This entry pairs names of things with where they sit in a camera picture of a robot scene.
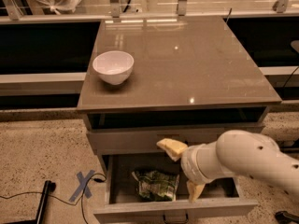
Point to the metal railing post left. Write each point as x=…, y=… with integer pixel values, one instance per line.
x=13, y=10

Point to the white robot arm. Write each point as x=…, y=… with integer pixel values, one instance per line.
x=234, y=153

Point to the blue tape cross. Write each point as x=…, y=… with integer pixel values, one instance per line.
x=82, y=186

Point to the black middle drawer handle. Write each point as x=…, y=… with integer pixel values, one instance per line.
x=182, y=219

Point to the grey drawer cabinet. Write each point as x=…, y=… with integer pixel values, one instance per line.
x=188, y=71

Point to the white bowl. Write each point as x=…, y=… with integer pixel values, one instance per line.
x=114, y=67

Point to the open middle drawer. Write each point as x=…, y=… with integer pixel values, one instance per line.
x=221, y=198

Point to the black object bottom right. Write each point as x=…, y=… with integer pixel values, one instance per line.
x=283, y=217

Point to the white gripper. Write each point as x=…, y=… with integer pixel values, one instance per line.
x=189, y=164

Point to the metal railing post middle-left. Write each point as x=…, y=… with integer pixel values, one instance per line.
x=115, y=8

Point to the green jalapeno chip bag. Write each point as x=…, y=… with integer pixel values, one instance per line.
x=155, y=186

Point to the metal railing post middle-right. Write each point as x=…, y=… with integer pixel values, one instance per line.
x=181, y=7

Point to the black stand leg left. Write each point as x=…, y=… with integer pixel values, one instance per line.
x=48, y=189

